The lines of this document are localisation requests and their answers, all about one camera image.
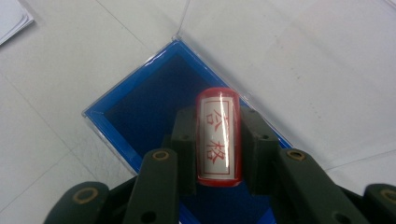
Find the red stamp with white label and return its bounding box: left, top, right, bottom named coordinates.
left=194, top=86, right=244, bottom=188

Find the white paper sheet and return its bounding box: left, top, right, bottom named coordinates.
left=0, top=0, right=35, bottom=47

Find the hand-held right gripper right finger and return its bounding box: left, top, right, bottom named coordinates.
left=240, top=106, right=372, bottom=224

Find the blue ink pad box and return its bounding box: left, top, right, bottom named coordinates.
left=81, top=0, right=396, bottom=224

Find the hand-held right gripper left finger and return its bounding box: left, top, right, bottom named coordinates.
left=122, top=106, right=198, bottom=224

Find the large white table cover sheet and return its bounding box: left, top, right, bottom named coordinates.
left=0, top=0, right=396, bottom=224

